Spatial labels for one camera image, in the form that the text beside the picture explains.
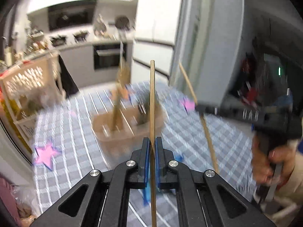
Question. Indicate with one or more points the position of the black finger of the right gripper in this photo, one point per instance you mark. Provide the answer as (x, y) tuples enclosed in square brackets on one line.
[(217, 111)]

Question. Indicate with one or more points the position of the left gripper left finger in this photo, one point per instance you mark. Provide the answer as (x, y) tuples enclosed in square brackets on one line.
[(139, 178)]

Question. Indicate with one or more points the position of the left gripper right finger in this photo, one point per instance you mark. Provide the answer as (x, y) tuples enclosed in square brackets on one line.
[(164, 178)]

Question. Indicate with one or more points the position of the wooden chopstick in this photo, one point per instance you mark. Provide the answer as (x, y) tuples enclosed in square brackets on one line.
[(120, 92), (152, 139), (203, 121)]

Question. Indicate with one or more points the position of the beige plastic utensil holder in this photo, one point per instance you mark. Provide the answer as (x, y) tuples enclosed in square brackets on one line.
[(118, 145)]

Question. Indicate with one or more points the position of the person right hand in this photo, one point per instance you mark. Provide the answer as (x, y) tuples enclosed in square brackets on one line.
[(261, 163)]

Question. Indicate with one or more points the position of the grey checkered tablecloth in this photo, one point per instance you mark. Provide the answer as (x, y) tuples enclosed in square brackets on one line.
[(82, 181)]

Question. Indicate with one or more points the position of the black hanging cloth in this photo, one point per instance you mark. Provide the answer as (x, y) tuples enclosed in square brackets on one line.
[(68, 84)]

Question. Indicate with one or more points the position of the black built-in oven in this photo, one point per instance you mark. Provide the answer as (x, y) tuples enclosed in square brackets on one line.
[(108, 55)]

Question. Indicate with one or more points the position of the white refrigerator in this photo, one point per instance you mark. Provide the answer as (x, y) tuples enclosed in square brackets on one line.
[(157, 23)]

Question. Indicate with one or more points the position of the beige flower pattern cart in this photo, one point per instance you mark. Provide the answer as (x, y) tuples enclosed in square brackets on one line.
[(28, 88)]

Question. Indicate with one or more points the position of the black pot on stove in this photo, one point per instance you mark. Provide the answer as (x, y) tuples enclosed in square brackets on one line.
[(80, 36)]

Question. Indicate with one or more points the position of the black wok on stove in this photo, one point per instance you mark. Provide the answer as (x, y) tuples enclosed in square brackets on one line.
[(58, 40)]

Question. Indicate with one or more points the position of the black range hood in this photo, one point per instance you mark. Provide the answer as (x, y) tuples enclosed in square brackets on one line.
[(71, 14)]

